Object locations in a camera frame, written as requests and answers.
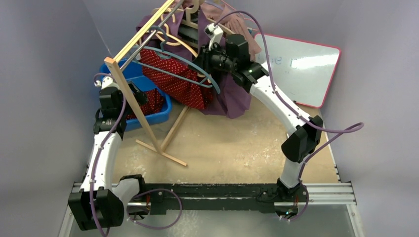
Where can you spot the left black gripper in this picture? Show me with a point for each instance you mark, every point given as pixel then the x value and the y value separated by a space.
pixel 140 97

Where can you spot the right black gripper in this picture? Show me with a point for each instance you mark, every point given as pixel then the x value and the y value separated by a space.
pixel 205 61

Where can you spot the red polka dot skirt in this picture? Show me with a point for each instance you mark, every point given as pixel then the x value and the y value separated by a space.
pixel 173 77

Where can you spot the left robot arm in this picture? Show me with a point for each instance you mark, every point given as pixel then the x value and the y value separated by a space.
pixel 98 205

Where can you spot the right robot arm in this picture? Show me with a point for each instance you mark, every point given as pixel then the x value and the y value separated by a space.
pixel 303 131

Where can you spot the blue plastic bin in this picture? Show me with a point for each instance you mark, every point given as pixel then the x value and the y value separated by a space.
pixel 159 104

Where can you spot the purple shirt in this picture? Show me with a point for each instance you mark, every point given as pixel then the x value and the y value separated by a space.
pixel 232 101

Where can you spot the pink garment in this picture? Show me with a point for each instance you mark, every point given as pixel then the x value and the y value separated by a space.
pixel 234 22

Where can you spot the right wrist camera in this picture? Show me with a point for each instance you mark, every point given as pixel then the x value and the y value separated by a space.
pixel 215 34

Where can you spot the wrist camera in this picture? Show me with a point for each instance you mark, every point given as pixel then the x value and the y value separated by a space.
pixel 106 82
pixel 215 34

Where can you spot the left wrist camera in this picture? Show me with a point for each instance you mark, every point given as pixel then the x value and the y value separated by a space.
pixel 106 82

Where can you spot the whiteboard with pink frame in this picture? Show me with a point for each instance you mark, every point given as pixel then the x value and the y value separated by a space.
pixel 303 70

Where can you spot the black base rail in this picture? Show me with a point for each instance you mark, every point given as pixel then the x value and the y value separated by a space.
pixel 262 197

